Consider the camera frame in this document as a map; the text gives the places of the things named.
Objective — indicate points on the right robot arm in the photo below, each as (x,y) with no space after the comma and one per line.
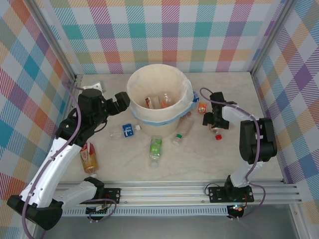
(268,139)

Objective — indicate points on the brown cap plastic bottle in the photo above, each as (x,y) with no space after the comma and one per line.
(187,114)

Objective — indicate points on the blue label plastic bottle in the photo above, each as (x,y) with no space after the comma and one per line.
(129,130)

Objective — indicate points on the translucent bin liner bag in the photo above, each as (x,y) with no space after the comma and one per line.
(139,115)

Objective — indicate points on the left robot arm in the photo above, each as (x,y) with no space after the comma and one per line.
(49,171)

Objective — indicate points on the small circuit board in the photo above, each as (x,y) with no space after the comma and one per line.
(98,209)
(236,209)

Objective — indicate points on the small orange crushed bottle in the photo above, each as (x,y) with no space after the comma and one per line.
(202,108)

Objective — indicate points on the white round bin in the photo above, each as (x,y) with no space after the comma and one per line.
(162,129)

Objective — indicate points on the clear bottle green-white cap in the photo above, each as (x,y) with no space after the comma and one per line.
(184,128)

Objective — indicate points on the tall clear bluish bottle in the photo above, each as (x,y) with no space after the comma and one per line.
(166,98)

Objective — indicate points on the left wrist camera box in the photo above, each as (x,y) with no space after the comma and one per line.
(96,86)

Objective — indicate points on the green label plastic bottle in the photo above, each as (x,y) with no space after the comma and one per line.
(155,149)

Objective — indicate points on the clear bottle blue wrapper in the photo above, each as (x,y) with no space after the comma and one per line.
(196,97)

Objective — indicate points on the aluminium frame post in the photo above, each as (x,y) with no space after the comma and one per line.
(56,39)
(274,35)

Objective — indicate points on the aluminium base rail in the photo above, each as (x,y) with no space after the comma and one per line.
(162,193)

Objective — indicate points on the amber tea bottle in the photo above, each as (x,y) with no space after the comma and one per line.
(88,156)

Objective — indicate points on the small bottle red cap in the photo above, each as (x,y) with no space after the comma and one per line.
(218,137)

